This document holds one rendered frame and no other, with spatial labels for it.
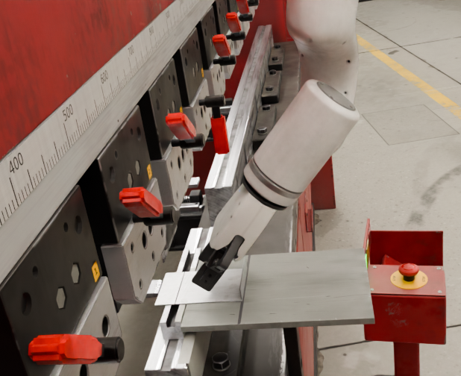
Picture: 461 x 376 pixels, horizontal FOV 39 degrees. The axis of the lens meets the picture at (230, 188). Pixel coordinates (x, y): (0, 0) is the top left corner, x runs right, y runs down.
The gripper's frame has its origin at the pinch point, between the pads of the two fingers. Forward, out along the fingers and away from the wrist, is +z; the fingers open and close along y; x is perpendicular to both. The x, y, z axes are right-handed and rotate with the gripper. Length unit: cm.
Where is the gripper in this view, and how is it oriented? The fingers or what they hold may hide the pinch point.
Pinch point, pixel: (209, 265)
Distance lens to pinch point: 96.4
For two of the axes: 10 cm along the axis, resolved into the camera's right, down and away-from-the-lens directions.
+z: -5.3, 7.4, 4.2
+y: -1.1, 4.3, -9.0
